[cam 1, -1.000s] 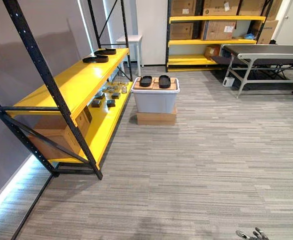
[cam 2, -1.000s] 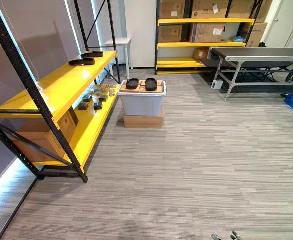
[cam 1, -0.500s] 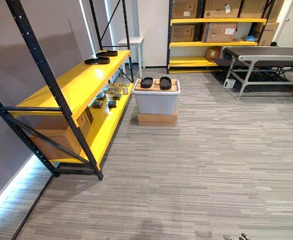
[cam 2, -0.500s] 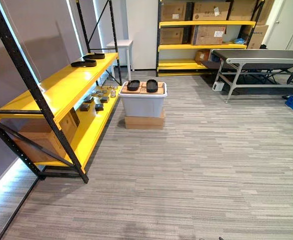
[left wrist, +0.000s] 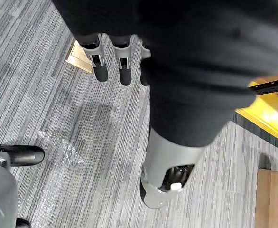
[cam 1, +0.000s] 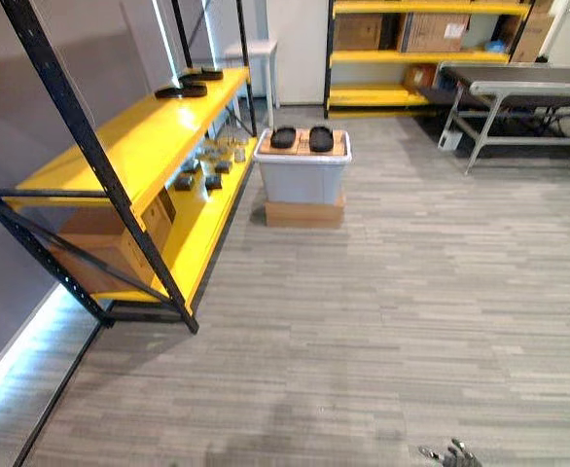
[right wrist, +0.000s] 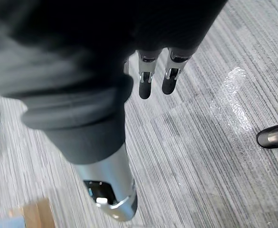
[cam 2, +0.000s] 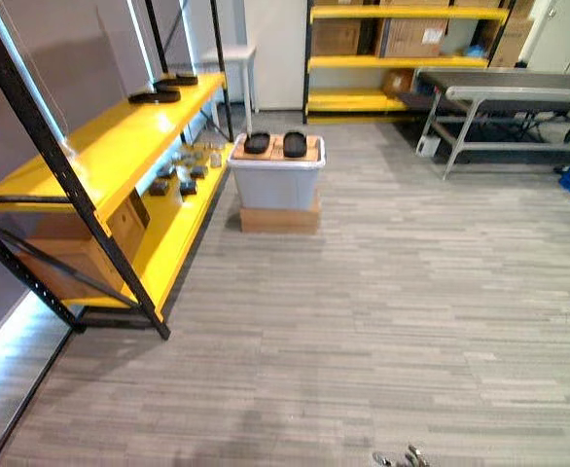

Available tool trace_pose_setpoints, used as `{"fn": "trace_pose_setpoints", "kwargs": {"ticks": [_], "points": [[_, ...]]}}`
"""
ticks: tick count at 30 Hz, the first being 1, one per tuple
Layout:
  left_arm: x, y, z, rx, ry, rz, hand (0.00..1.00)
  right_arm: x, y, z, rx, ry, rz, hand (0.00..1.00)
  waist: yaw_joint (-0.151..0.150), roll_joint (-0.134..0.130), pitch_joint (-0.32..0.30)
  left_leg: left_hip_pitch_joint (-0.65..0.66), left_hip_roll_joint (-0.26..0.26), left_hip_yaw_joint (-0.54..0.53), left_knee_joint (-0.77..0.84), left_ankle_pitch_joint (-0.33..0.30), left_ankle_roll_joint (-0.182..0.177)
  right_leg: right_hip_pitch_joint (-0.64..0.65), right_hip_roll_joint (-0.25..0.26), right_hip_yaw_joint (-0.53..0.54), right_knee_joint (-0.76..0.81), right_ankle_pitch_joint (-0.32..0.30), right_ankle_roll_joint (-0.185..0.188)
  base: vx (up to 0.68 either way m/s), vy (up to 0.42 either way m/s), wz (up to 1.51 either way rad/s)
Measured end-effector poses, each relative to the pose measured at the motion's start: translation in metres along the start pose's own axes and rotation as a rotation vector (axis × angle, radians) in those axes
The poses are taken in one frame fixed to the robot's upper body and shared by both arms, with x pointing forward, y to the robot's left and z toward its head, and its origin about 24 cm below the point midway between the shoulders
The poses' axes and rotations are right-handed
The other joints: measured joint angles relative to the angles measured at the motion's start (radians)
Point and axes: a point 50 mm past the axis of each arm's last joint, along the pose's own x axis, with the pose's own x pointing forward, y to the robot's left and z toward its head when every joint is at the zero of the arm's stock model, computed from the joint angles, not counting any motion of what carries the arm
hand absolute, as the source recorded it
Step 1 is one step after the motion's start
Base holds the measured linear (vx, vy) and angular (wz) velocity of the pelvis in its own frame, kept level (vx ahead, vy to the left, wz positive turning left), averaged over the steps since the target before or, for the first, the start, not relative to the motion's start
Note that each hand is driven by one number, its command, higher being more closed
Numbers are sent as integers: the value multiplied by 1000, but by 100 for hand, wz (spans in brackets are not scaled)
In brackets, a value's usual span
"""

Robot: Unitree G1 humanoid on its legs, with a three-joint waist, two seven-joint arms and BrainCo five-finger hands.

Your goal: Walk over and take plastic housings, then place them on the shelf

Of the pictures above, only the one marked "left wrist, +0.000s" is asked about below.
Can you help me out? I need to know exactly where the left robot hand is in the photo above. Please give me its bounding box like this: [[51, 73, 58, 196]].
[[51, 0, 278, 209]]

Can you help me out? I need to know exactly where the brass floor socket plate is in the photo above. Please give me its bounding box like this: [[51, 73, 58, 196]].
[[65, 39, 94, 74]]

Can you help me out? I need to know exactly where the clear plastic wrap scrap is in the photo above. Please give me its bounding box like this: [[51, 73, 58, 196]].
[[37, 130, 84, 165]]

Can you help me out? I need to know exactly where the brown cardboard box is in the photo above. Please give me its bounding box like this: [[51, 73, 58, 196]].
[[254, 167, 278, 228]]

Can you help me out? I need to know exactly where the robot dark foot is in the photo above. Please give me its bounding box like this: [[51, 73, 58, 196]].
[[0, 144, 46, 167]]

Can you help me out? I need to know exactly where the robot silver leg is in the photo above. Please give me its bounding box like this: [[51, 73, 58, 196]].
[[0, 152, 19, 228]]

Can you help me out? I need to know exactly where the black perforated shelf rail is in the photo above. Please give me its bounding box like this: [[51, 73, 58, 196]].
[[247, 76, 278, 96]]

